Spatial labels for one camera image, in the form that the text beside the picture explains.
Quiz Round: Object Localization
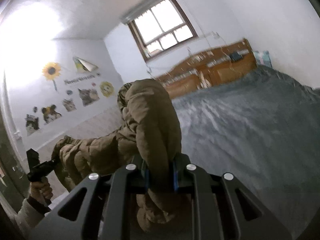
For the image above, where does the brown puffer jacket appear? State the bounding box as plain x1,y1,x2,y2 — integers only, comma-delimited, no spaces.
52,79,190,234

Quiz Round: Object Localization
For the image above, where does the cream sleeve forearm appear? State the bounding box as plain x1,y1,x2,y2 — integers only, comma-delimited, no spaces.
10,196,51,239

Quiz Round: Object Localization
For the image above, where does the person's left hand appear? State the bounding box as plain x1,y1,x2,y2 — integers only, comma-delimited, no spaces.
30,177,53,204

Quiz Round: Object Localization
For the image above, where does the black white cat sticker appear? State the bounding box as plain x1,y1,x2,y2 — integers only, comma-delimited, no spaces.
25,114,40,136

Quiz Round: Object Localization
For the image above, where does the grey plush bed blanket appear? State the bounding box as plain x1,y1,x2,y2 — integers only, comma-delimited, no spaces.
171,66,319,239

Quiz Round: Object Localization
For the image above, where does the yellow flower cat sticker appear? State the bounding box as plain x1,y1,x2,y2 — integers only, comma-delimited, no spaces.
99,81,114,98

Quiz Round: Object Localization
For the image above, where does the brown wooden headboard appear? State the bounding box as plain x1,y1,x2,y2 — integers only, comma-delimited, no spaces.
156,38,257,99

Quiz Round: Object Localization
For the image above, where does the black device on headboard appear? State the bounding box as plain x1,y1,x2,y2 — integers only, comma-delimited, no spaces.
229,51,243,62

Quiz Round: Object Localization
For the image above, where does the plaid pillow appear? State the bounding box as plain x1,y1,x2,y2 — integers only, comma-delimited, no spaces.
253,50,272,68

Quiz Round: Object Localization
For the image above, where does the wooden framed window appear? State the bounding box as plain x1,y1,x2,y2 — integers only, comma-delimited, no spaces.
127,0,198,62

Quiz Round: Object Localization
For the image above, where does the hat cat wall sticker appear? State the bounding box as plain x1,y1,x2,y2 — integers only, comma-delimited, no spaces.
41,105,62,124

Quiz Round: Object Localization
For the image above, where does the small kitten wall sticker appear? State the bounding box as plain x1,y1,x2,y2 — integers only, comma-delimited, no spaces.
62,99,76,112

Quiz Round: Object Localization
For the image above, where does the grey cats wall sticker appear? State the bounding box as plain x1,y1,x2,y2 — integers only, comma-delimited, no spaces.
78,89,100,107

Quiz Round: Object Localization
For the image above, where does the sunflower wall sticker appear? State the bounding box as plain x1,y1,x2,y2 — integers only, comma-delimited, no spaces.
42,62,61,92

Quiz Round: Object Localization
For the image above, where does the peeling poster on wall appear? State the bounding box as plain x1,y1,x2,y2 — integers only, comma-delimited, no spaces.
73,56,98,73

